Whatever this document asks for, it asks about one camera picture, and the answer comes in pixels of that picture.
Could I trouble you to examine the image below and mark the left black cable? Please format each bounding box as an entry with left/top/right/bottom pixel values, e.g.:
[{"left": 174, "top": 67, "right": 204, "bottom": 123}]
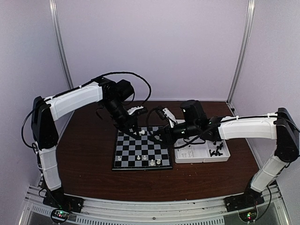
[{"left": 20, "top": 71, "right": 152, "bottom": 153}]

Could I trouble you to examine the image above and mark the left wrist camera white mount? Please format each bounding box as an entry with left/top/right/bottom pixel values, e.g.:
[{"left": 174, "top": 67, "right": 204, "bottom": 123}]
[{"left": 127, "top": 105, "right": 148, "bottom": 116}]

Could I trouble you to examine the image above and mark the white chess pieces lower pile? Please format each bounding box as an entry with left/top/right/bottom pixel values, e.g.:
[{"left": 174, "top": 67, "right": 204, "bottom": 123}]
[{"left": 180, "top": 150, "right": 195, "bottom": 158}]

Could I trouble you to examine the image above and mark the aluminium front rail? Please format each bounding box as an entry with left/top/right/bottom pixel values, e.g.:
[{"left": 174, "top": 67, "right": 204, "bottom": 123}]
[{"left": 16, "top": 185, "right": 292, "bottom": 225}]

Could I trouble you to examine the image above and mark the aluminium frame post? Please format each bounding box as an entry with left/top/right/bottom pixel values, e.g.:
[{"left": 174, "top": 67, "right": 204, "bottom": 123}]
[
  {"left": 226, "top": 0, "right": 255, "bottom": 105},
  {"left": 49, "top": 0, "right": 74, "bottom": 89}
]

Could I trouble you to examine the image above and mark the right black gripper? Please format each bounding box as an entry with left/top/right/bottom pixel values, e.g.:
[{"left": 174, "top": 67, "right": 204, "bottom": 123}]
[{"left": 148, "top": 121, "right": 199, "bottom": 147}]

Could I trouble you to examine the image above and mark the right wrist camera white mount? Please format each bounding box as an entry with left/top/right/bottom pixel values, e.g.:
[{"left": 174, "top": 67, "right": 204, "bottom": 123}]
[{"left": 155, "top": 106, "right": 178, "bottom": 128}]

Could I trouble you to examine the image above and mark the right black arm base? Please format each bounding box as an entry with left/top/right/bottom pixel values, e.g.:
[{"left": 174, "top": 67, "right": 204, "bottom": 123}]
[{"left": 224, "top": 187, "right": 265, "bottom": 212}]

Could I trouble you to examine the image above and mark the black chess pieces lower pile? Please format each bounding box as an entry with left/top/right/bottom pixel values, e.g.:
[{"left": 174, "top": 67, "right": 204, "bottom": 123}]
[{"left": 209, "top": 141, "right": 224, "bottom": 157}]

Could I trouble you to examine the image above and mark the left controller board with LEDs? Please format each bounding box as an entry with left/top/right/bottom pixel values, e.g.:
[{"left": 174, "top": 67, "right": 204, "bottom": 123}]
[{"left": 50, "top": 209, "right": 70, "bottom": 223}]

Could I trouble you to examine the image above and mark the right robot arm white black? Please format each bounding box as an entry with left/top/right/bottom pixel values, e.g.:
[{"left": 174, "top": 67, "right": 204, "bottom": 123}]
[{"left": 151, "top": 100, "right": 300, "bottom": 207}]

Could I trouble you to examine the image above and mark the right black cable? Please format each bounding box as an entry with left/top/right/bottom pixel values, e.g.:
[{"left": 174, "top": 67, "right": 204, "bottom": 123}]
[{"left": 145, "top": 106, "right": 282, "bottom": 211}]

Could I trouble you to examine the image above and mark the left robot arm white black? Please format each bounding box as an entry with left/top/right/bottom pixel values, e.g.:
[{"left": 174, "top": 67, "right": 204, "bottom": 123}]
[{"left": 31, "top": 77, "right": 143, "bottom": 208}]

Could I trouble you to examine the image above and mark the left aluminium frame post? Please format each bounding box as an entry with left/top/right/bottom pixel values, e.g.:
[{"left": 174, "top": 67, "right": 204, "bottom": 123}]
[{"left": 49, "top": 0, "right": 74, "bottom": 89}]

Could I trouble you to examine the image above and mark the black grey chess board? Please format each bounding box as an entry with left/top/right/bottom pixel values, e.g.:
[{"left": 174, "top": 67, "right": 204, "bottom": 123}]
[{"left": 112, "top": 126, "right": 173, "bottom": 171}]

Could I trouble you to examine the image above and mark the right controller board with LEDs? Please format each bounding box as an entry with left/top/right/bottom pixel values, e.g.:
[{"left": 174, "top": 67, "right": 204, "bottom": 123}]
[{"left": 239, "top": 209, "right": 258, "bottom": 223}]

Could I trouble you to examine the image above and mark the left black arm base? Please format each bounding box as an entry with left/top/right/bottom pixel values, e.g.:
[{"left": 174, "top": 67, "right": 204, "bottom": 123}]
[{"left": 43, "top": 187, "right": 84, "bottom": 213}]

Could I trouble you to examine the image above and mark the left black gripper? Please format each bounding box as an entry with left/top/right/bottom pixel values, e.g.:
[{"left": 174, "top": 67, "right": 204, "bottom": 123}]
[{"left": 102, "top": 98, "right": 140, "bottom": 140}]

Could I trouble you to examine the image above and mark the right aluminium frame post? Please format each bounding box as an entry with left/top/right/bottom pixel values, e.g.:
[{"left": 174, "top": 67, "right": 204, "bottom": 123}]
[{"left": 226, "top": 0, "right": 255, "bottom": 105}]

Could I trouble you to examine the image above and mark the white divided plastic tray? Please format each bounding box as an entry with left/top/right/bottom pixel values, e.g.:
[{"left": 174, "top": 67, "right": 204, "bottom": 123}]
[{"left": 174, "top": 136, "right": 231, "bottom": 164}]

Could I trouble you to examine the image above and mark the controller board with leds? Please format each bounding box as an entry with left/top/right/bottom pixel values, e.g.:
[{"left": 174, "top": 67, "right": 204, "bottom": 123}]
[
  {"left": 50, "top": 209, "right": 70, "bottom": 223},
  {"left": 239, "top": 209, "right": 258, "bottom": 223}
]

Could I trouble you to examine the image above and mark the black cable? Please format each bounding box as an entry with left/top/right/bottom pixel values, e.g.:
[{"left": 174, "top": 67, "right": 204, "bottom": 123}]
[
  {"left": 20, "top": 71, "right": 152, "bottom": 153},
  {"left": 145, "top": 106, "right": 282, "bottom": 211}
]

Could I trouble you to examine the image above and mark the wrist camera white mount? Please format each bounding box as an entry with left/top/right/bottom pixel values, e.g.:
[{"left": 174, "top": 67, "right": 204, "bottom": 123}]
[
  {"left": 127, "top": 105, "right": 148, "bottom": 116},
  {"left": 155, "top": 106, "right": 178, "bottom": 128}
]

